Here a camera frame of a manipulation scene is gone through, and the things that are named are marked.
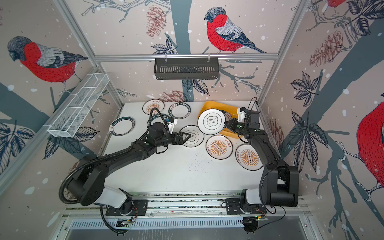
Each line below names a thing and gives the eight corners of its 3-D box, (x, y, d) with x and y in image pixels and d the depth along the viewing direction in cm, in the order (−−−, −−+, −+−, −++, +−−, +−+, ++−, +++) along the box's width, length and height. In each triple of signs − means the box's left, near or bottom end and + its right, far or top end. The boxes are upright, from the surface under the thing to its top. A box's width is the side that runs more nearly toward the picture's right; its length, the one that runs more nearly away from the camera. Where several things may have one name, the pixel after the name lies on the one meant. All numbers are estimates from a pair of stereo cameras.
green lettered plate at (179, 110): (167, 118, 115) (167, 116, 113) (170, 104, 125) (169, 102, 123) (190, 118, 115) (190, 116, 113) (191, 104, 125) (191, 102, 123)
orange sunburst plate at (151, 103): (141, 114, 117) (140, 113, 115) (145, 100, 127) (145, 98, 126) (162, 114, 117) (161, 112, 115) (165, 100, 127) (164, 98, 126)
